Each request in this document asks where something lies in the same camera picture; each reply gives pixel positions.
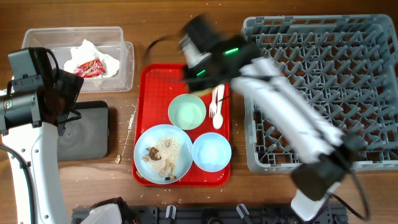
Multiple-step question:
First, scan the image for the clear plastic bin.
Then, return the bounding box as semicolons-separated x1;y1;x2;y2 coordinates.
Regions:
22;27;134;93

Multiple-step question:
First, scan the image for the yellow cup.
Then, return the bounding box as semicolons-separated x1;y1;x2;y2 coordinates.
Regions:
192;88;214;97

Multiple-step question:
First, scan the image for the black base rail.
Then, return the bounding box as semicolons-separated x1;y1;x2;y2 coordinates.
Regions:
71;204;349;224

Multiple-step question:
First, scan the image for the red candy wrapper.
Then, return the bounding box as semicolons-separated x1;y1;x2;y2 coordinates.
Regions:
73;58;106;78

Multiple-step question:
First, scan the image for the green bowl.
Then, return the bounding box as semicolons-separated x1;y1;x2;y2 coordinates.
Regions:
168;94;207;130

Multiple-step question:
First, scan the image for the grey dishwasher rack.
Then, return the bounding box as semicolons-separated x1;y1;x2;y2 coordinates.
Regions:
241;14;397;171

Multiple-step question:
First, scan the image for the white plastic spoon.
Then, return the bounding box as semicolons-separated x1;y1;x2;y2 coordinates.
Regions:
213;84;225;129

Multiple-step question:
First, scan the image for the food scraps and rice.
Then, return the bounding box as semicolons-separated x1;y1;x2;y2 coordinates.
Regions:
141;135;182;180

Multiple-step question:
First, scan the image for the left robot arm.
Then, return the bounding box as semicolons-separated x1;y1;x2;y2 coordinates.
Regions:
1;47;84;223

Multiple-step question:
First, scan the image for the black tray bin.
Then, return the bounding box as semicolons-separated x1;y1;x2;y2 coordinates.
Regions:
57;101;109;161

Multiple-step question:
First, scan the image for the large light blue plate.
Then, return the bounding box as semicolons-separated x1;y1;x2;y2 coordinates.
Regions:
134;124;193;185

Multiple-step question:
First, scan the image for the food crumb on table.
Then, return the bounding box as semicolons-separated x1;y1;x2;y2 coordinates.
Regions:
115;155;121;164

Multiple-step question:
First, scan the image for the red serving tray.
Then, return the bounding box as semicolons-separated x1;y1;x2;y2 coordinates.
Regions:
134;63;231;187

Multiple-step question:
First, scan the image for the white plastic fork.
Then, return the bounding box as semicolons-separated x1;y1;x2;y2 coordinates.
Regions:
208;87;218;118

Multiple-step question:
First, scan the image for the small light blue bowl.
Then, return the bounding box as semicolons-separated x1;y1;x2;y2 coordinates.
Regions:
192;133;232;172

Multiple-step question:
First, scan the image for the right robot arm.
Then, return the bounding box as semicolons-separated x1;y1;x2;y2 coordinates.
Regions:
180;15;363;222

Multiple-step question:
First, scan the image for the white napkin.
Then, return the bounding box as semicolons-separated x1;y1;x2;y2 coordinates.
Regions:
63;39;120;78

